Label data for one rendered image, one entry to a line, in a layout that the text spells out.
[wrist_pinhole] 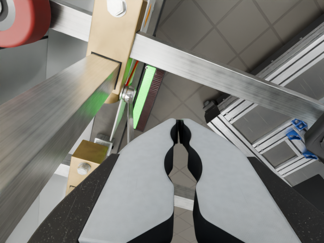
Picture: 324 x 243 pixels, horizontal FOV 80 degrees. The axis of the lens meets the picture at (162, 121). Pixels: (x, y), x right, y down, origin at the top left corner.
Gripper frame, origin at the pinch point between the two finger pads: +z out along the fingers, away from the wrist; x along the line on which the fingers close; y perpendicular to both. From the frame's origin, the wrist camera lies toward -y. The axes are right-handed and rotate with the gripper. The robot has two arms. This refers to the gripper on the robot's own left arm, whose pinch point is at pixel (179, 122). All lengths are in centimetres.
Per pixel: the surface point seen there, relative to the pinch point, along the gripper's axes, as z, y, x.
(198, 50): 101, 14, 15
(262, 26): 101, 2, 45
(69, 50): 38.4, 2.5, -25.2
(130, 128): 9.2, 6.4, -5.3
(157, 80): 30.4, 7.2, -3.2
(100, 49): 13.5, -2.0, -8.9
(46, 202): 38, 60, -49
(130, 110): 12.2, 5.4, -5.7
